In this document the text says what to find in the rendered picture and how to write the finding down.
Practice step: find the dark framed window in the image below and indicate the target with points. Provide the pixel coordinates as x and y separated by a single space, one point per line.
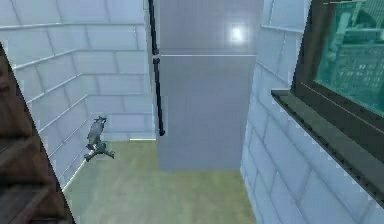
346 66

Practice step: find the small grey statue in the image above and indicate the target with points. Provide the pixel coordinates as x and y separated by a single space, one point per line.
96 138

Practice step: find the brown wooden bookcase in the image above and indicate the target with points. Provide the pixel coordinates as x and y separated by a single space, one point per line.
20 150

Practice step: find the silver grey fridge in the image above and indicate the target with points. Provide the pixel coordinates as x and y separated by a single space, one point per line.
206 100

